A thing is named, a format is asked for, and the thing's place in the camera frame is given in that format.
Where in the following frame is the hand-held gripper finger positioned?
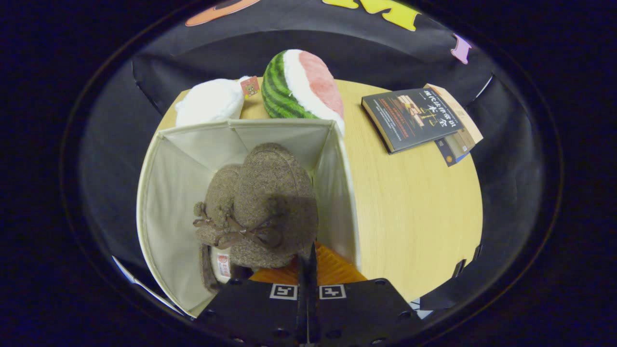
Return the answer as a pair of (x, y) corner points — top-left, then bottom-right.
(195, 243), (309, 347)
(308, 241), (426, 347)

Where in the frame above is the brown fuzzy shoe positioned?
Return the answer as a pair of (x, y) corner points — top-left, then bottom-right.
(231, 142), (319, 270)
(193, 164), (256, 294)

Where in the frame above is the cream fabric storage box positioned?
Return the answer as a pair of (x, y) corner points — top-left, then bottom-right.
(136, 118), (362, 319)

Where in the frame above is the black cover book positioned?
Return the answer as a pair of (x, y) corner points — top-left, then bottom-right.
(362, 88), (466, 155)

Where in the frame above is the watermelon slice plush toy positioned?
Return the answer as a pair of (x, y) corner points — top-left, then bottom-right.
(262, 49), (346, 136)

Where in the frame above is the white plush toy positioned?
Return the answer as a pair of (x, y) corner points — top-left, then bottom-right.
(174, 76), (261, 127)

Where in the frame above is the beige cover book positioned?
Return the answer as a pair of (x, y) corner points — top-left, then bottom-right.
(424, 83), (484, 145)

